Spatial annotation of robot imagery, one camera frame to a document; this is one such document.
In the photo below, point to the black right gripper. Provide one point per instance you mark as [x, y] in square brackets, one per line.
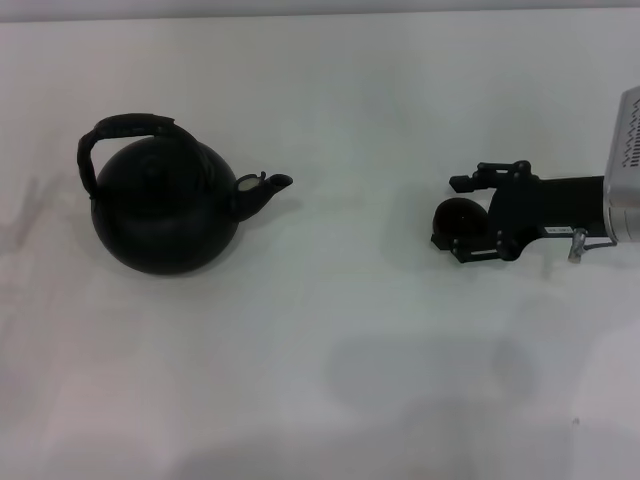
[550, 205]

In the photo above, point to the small dark teacup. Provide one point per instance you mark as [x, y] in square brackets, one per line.
[457, 217]

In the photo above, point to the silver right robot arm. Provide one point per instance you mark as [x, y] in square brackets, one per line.
[625, 225]

